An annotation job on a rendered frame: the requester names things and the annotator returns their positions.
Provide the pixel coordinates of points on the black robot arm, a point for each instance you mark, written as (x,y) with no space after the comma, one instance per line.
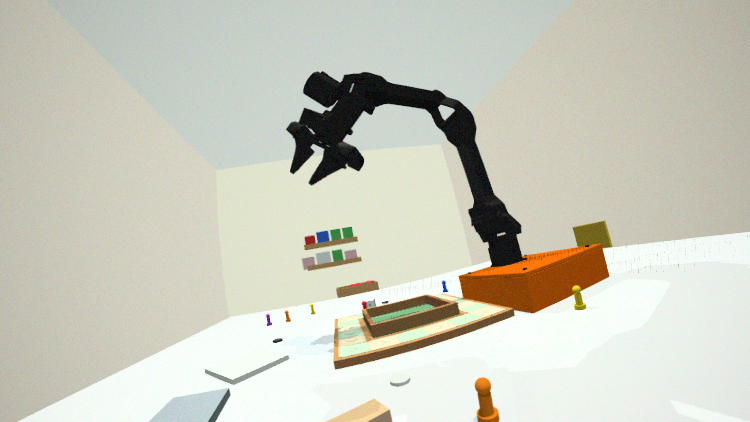
(488,214)

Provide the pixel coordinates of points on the white flat disc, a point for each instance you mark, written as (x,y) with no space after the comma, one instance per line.
(400,379)

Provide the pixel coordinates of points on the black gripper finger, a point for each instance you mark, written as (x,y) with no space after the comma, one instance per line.
(302,153)
(329,164)

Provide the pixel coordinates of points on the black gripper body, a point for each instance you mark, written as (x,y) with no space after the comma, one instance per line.
(347,153)

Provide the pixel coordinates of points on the white flat rectangular slab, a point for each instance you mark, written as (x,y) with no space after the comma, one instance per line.
(245,366)

